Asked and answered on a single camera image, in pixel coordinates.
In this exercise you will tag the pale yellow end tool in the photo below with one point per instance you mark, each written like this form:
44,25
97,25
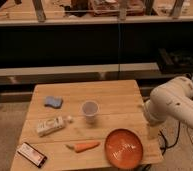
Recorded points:
152,131

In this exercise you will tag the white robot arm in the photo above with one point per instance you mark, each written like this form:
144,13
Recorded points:
173,98

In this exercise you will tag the orange plate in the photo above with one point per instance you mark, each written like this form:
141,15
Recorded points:
123,149

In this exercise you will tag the long wooden shelf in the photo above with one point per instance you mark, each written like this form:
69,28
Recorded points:
24,75

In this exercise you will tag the orange carrot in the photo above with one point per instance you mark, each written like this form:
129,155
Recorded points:
81,147

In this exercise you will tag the wooden table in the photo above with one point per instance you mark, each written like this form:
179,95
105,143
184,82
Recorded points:
120,106

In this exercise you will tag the blue sponge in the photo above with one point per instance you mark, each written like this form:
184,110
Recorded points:
53,102

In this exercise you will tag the white tube with cap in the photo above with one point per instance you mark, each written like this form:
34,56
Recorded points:
51,125

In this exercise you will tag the black smartphone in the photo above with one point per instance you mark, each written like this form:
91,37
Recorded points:
32,155

